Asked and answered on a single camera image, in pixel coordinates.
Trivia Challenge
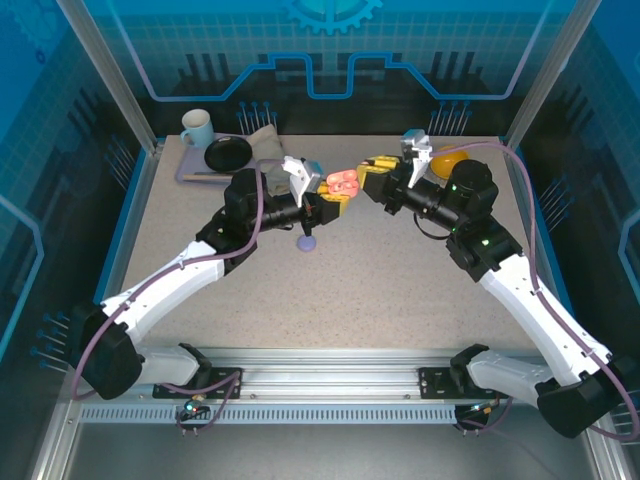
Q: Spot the pink earbud charging case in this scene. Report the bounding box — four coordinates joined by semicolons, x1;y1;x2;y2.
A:
324;168;361;199

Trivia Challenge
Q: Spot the orange bowl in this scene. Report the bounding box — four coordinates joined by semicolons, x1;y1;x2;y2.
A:
430;145;472;177

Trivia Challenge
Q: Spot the black plate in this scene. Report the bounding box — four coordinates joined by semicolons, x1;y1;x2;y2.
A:
203;135;253;174

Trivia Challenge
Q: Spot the lavender tray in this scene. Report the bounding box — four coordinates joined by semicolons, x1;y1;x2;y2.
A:
174;132;251;187

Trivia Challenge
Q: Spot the beige folded cloth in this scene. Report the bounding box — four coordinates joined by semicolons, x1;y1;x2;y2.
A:
248;123;292;199

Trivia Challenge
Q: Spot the light blue mug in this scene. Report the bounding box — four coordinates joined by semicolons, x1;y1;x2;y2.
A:
179;108;216;150

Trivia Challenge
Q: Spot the power connector with LED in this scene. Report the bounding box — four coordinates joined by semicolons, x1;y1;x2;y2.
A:
182;397;209;421
467;399;501;421

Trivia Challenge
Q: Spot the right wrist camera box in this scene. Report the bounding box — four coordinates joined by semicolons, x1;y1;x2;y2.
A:
399;128;433;190

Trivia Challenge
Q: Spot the aluminium frame post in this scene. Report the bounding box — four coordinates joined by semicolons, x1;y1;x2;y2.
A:
55;0;165;157
502;0;601;157

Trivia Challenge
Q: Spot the aluminium mounting rail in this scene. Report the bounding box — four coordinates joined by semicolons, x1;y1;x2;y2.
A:
134;348;596;401

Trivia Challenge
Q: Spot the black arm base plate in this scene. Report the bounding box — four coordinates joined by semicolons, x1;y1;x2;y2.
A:
417;366;510;400
152;367;244;400

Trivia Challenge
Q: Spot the slotted grey cable duct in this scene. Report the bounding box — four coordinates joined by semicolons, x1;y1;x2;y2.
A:
79;405;459;425

